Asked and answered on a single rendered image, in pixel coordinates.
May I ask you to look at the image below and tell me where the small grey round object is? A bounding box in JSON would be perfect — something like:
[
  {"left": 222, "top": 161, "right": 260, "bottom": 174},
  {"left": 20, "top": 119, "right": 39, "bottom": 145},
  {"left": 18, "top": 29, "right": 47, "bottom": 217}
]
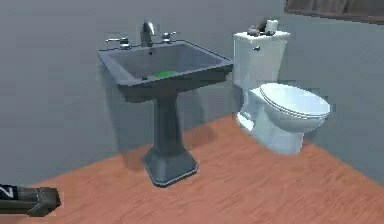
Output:
[{"left": 246, "top": 25, "right": 261, "bottom": 38}]

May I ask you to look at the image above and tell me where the chrome sink faucet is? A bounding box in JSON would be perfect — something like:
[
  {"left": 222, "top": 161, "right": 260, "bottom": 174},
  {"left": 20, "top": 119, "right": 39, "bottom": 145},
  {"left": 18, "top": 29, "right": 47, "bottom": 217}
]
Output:
[{"left": 139, "top": 20, "right": 157, "bottom": 48}]

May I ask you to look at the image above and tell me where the dark grey pedestal sink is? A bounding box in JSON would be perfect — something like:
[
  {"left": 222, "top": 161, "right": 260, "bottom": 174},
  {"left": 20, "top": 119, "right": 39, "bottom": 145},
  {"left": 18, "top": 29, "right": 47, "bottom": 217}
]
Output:
[{"left": 97, "top": 39, "right": 234, "bottom": 189}]

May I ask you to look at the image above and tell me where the chrome tap handle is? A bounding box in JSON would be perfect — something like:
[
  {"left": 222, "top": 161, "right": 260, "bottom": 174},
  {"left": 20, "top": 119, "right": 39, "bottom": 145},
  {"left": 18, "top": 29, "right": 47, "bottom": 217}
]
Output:
[
  {"left": 105, "top": 36, "right": 132, "bottom": 51},
  {"left": 160, "top": 31, "right": 181, "bottom": 45}
]

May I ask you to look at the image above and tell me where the white toilet paper roll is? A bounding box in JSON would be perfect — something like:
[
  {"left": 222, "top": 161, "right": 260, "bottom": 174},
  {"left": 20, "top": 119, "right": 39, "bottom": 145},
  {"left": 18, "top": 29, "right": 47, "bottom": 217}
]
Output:
[{"left": 264, "top": 19, "right": 280, "bottom": 36}]

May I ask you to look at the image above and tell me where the green soap bar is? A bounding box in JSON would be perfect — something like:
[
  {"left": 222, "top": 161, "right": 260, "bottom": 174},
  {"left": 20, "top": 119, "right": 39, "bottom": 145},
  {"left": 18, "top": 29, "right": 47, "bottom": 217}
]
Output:
[{"left": 153, "top": 70, "right": 176, "bottom": 79}]

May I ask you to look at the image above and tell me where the dark grey box-shaped object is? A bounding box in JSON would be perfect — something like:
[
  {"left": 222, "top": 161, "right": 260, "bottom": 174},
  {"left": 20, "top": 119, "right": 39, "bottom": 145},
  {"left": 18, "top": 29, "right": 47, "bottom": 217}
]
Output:
[{"left": 0, "top": 183, "right": 63, "bottom": 218}]

